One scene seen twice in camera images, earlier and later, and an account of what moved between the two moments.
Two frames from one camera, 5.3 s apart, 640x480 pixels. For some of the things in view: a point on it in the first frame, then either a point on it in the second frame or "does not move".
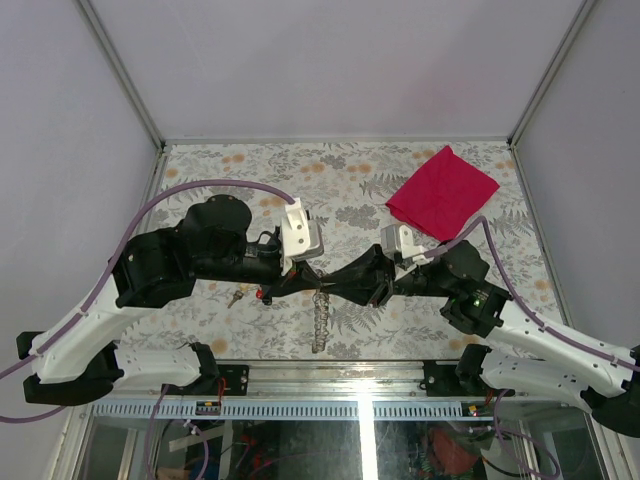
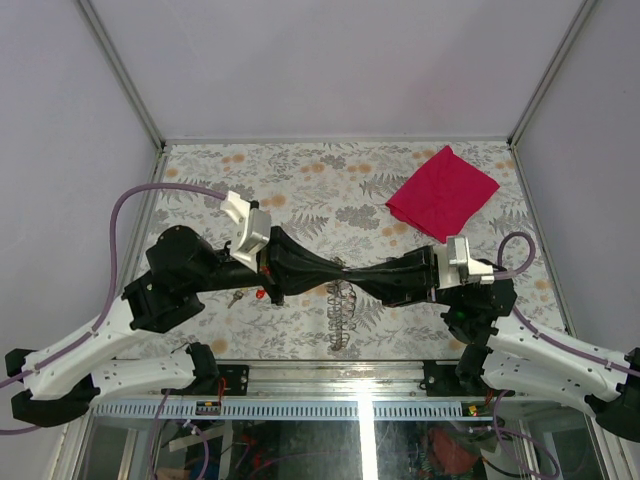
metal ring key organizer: (321, 305) -> (341, 314)
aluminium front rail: (288, 392) does not move
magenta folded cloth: (443, 195) does not move
